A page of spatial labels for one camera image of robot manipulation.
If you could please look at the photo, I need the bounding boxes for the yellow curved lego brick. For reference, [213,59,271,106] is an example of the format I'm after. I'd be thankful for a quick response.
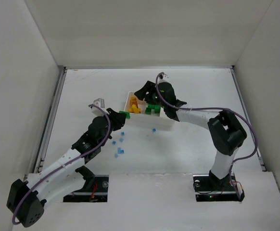
[130,97,139,108]

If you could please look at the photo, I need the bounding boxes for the small green lego brick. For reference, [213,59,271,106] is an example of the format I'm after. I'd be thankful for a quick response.
[145,107,152,115]

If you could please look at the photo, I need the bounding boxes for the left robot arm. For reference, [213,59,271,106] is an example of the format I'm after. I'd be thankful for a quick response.
[6,105,127,228]

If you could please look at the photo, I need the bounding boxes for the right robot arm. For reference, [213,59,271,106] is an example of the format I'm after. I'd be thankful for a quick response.
[134,81,247,186]

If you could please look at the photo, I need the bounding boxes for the white three-compartment plastic container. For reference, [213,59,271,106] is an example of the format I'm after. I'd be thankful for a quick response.
[123,91,175,129]

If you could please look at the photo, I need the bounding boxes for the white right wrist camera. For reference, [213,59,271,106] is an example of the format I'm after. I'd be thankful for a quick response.
[157,72,168,83]

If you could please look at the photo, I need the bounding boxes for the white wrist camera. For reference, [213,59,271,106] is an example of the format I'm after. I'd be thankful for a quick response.
[90,98,105,116]
[157,72,168,83]

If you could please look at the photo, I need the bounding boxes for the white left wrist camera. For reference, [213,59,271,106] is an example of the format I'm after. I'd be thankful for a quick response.
[90,98,105,116]

